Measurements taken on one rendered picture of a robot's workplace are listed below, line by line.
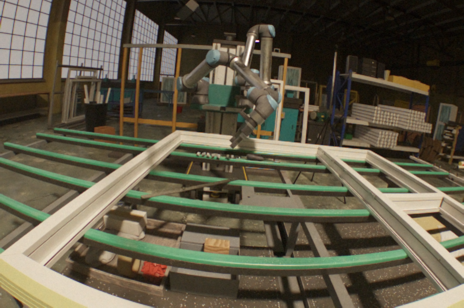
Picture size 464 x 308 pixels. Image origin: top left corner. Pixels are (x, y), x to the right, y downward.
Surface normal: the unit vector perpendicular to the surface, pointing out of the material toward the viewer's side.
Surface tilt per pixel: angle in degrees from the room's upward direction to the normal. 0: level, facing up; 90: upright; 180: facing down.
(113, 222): 90
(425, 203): 90
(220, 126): 90
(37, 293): 0
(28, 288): 0
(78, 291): 0
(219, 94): 90
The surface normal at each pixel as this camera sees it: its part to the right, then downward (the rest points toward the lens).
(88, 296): 0.10, -0.98
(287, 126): -0.03, 0.19
